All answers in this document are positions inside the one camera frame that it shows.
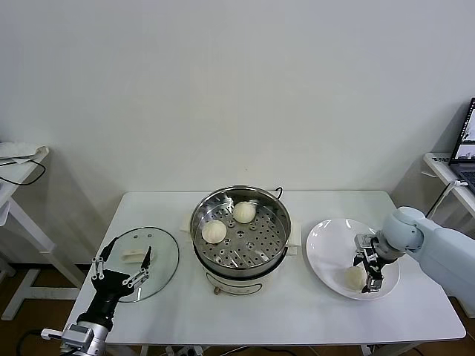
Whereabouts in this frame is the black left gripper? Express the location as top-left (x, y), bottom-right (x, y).
top-left (76, 237), bottom-right (153, 329)

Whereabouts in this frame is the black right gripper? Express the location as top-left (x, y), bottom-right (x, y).
top-left (352, 243), bottom-right (389, 294)

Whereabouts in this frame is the white steamed baozi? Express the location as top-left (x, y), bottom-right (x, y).
top-left (343, 266), bottom-right (367, 292)
top-left (201, 220), bottom-right (228, 245)
top-left (232, 201), bottom-right (256, 225)

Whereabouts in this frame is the stainless steel steamer basket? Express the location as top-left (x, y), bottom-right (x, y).
top-left (189, 185), bottom-right (292, 268)

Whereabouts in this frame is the large white round plate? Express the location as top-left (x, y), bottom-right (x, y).
top-left (305, 218), bottom-right (401, 301)

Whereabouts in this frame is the round glass pot lid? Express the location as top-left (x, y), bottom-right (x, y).
top-left (95, 226), bottom-right (180, 304)

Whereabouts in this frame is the white electric cooking pot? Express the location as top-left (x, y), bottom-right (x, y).
top-left (179, 217), bottom-right (302, 297)

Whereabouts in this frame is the white side table with laptop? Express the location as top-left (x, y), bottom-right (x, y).
top-left (422, 151), bottom-right (475, 320)

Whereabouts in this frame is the white side table with cloth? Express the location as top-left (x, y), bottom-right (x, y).
top-left (0, 148), bottom-right (86, 322)

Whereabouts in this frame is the white folded cloth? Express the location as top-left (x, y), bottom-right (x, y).
top-left (0, 142), bottom-right (49, 167)

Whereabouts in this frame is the dark grey open laptop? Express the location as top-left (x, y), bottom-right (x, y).
top-left (448, 97), bottom-right (475, 196)

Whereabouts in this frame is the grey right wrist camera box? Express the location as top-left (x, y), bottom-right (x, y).
top-left (354, 232), bottom-right (378, 248)

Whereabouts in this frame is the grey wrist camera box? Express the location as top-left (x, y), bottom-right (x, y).
top-left (40, 324), bottom-right (94, 346)
top-left (354, 232), bottom-right (378, 248)

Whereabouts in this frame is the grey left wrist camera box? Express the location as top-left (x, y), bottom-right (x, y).
top-left (40, 324), bottom-right (94, 346)

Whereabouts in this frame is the thin black cable loop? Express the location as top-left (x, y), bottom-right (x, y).
top-left (0, 154), bottom-right (47, 185)

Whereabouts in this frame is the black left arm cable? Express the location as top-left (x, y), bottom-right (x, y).
top-left (22, 329), bottom-right (66, 356)

